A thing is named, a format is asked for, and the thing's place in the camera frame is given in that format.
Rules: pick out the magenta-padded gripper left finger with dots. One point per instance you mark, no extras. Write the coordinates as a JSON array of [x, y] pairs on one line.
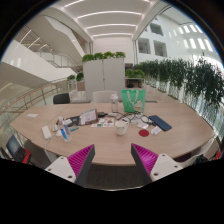
[[63, 166]]

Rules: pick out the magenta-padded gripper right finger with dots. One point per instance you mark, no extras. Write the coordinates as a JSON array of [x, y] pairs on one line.
[[160, 166]]

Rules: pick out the clear water bottle blue label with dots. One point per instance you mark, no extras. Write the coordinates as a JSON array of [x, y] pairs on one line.
[[65, 133]]

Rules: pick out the white computer mouse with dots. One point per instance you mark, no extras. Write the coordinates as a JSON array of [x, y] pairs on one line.
[[59, 133]]

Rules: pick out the white packet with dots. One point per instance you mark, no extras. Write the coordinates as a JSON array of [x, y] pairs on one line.
[[155, 130]]

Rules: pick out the flat round red coaster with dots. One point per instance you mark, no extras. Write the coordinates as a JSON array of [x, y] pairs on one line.
[[143, 133]]

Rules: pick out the white power strip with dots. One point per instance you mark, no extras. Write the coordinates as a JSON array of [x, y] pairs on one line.
[[46, 132]]

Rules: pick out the small grey-white computer mouse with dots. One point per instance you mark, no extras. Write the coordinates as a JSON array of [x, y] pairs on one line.
[[55, 128]]

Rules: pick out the dark blue chair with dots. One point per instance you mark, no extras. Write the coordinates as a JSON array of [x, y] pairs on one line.
[[13, 145]]

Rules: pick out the white mug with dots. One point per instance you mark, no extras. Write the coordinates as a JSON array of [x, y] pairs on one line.
[[121, 127]]

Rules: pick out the brown-edged open book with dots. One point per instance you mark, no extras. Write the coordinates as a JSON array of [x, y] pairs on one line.
[[88, 116]]

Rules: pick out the colourful sticker sheet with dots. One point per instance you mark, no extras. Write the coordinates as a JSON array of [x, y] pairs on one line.
[[103, 123]]

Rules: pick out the white paper sheet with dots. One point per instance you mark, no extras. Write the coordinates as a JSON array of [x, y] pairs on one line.
[[32, 115]]

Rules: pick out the black charger block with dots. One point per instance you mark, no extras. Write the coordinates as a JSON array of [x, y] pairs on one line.
[[101, 114]]

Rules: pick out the black chair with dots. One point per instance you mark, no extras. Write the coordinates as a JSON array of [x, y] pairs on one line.
[[61, 98]]

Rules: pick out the white adapter block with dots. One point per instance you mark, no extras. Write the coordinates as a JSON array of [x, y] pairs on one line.
[[112, 114]]

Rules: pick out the green tote bag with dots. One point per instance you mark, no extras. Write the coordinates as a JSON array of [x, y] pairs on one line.
[[133, 100]]

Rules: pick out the glass railing wooden handrail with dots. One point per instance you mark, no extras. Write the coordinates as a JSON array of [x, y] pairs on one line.
[[26, 96]]

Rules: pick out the small potted plant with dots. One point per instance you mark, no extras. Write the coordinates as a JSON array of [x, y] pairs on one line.
[[71, 77], [80, 76]]

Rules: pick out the row of tall green plants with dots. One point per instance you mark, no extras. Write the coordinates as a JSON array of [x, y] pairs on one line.
[[193, 78]]

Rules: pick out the low planter with green plants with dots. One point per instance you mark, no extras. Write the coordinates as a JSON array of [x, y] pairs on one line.
[[135, 73]]

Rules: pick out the white cabinet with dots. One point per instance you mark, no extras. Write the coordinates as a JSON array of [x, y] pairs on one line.
[[104, 78]]

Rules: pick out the green plants atop cabinet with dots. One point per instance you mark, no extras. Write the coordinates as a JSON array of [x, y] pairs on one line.
[[104, 55]]

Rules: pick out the ceiling light strips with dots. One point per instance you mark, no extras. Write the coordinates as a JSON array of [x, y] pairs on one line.
[[110, 13]]

